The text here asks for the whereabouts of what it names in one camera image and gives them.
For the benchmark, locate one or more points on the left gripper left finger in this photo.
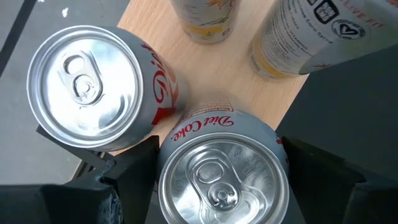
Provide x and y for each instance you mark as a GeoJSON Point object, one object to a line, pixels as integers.
{"type": "Point", "coordinates": [136, 180]}

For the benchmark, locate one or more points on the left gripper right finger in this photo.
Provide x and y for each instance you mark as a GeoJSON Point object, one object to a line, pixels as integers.
{"type": "Point", "coordinates": [320, 186]}

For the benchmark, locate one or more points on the wooden shelf with black frame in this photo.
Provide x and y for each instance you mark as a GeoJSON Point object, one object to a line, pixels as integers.
{"type": "Point", "coordinates": [217, 71]}

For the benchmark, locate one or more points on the Diet Coke can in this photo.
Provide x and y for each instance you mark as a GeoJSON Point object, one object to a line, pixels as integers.
{"type": "Point", "coordinates": [222, 174]}
{"type": "Point", "coordinates": [93, 87]}

